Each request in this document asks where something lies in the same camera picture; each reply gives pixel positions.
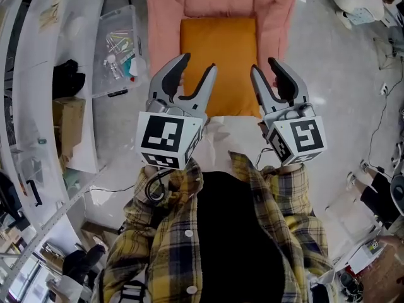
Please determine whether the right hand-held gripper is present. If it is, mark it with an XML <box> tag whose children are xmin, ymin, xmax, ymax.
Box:
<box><xmin>249</xmin><ymin>57</ymin><xmax>328</xmax><ymax>167</ymax></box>

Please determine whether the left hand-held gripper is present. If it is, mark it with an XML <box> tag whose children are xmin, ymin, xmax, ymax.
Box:
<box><xmin>135</xmin><ymin>52</ymin><xmax>219</xmax><ymax>170</ymax></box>

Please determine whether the orange cushion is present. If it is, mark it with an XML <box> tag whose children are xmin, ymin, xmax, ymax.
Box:
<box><xmin>179</xmin><ymin>16</ymin><xmax>263</xmax><ymax>119</ymax></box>

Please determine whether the person's left forearm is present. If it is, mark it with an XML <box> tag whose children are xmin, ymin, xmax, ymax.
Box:
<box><xmin>124</xmin><ymin>161</ymin><xmax>205</xmax><ymax>233</ymax></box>

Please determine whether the person's right forearm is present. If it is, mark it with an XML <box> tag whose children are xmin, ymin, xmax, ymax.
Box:
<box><xmin>261</xmin><ymin>162</ymin><xmax>316</xmax><ymax>223</ymax></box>

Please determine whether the clear plastic storage bin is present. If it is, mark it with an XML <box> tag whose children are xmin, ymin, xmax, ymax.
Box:
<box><xmin>91</xmin><ymin>4</ymin><xmax>148</xmax><ymax>99</ymax></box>

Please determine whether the black tripod stand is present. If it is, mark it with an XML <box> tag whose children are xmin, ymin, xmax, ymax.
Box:
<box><xmin>374</xmin><ymin>36</ymin><xmax>403</xmax><ymax>73</ymax></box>

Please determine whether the black crumpled bag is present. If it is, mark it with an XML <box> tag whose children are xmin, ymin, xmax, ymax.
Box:
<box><xmin>52</xmin><ymin>59</ymin><xmax>86</xmax><ymax>100</ymax></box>

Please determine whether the brown cardboard box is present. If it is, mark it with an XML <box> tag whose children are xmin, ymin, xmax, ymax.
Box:
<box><xmin>52</xmin><ymin>97</ymin><xmax>86</xmax><ymax>159</ymax></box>

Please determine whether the mint green container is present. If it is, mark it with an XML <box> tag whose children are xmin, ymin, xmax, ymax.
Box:
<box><xmin>62</xmin><ymin>168</ymin><xmax>83</xmax><ymax>191</ymax></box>

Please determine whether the person's body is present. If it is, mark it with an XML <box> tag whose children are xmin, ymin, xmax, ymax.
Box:
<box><xmin>100</xmin><ymin>115</ymin><xmax>341</xmax><ymax>303</ymax></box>

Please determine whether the white shelving unit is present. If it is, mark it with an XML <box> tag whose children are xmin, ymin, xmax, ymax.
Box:
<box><xmin>0</xmin><ymin>0</ymin><xmax>127</xmax><ymax>303</ymax></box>

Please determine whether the grey office chair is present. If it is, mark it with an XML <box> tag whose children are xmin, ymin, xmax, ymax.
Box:
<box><xmin>389</xmin><ymin>174</ymin><xmax>404</xmax><ymax>208</ymax></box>

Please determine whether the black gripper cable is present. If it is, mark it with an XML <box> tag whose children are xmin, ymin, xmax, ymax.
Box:
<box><xmin>144</xmin><ymin>168</ymin><xmax>169</xmax><ymax>202</ymax></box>

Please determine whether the black power adapter cable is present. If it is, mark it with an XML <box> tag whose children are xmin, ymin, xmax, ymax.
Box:
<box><xmin>365</xmin><ymin>74</ymin><xmax>404</xmax><ymax>179</ymax></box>

